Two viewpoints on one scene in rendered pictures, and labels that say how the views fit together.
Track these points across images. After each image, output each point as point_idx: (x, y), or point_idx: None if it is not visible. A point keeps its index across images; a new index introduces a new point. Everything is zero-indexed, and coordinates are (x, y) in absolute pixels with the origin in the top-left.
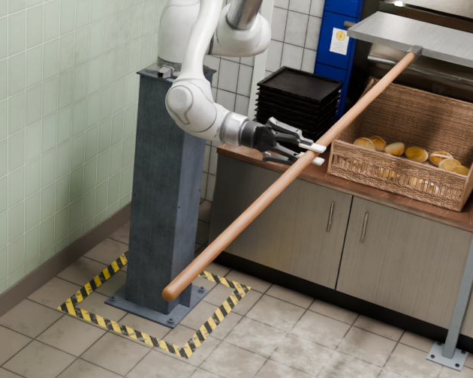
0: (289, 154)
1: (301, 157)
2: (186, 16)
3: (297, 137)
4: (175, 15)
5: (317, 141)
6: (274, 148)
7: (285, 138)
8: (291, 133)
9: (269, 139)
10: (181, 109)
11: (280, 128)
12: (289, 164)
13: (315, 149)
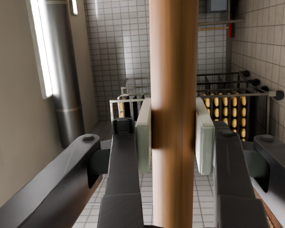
0: (219, 148)
1: (152, 30)
2: None
3: (107, 145)
4: None
5: (157, 204)
6: (224, 195)
7: (114, 164)
8: (77, 149)
9: (134, 227)
10: None
11: (37, 188)
12: (282, 145)
13: (144, 103)
